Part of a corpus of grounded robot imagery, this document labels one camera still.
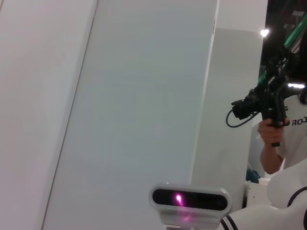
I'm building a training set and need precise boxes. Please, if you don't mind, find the teal cloth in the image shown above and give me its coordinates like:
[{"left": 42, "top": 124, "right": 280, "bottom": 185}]
[{"left": 246, "top": 167, "right": 261, "bottom": 184}]

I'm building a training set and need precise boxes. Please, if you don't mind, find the person in white shirt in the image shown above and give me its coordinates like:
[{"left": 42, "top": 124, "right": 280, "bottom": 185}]
[{"left": 275, "top": 69, "right": 307, "bottom": 173}]

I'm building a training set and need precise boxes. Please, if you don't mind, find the white cabinet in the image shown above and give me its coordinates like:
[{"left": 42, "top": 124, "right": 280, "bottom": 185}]
[{"left": 244, "top": 177, "right": 273, "bottom": 212}]

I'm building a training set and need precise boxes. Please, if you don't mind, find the blue looped cable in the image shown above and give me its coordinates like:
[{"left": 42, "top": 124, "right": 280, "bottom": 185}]
[{"left": 226, "top": 109, "right": 256, "bottom": 127}]

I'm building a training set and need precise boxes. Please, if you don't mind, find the white head camera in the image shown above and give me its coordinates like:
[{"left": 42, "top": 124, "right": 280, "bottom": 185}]
[{"left": 148, "top": 183, "right": 232, "bottom": 227}]

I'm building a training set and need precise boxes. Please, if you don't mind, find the green metal bar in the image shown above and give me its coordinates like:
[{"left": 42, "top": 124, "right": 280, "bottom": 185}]
[{"left": 258, "top": 14, "right": 307, "bottom": 84}]

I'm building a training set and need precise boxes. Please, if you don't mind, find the person's hand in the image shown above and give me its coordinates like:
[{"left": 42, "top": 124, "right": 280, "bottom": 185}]
[{"left": 257, "top": 119, "right": 290, "bottom": 147}]

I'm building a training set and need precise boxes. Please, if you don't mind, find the black teleoperation handle device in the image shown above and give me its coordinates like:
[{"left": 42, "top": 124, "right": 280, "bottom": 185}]
[{"left": 230, "top": 40, "right": 307, "bottom": 147}]

